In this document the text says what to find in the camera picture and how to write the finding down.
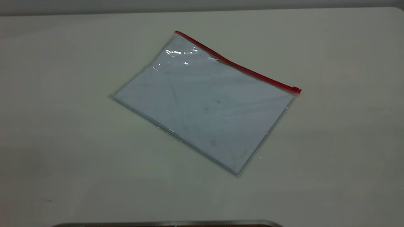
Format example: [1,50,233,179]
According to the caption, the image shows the clear plastic zip bag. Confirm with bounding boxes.
[109,30,303,177]

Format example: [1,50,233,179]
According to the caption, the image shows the white paper sheets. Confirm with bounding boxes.
[114,34,294,175]

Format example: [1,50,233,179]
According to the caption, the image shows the grey metal bar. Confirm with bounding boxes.
[52,220,283,227]

